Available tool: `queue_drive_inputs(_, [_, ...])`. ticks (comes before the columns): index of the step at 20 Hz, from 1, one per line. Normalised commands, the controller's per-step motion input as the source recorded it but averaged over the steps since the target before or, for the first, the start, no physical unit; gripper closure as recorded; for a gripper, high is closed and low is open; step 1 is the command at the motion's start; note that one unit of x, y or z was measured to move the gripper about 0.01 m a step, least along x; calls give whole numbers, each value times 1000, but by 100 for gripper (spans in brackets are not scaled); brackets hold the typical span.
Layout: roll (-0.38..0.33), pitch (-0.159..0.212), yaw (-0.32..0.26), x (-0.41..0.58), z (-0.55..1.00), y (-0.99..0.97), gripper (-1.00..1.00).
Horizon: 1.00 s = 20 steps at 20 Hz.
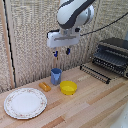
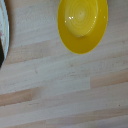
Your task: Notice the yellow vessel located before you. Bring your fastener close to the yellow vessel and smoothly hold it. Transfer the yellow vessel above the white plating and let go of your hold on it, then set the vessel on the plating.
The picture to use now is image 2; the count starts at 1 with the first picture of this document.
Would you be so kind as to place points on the white floral rim plate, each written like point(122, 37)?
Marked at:
point(3, 30)

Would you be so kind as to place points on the yellow plastic bowl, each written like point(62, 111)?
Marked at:
point(83, 23)

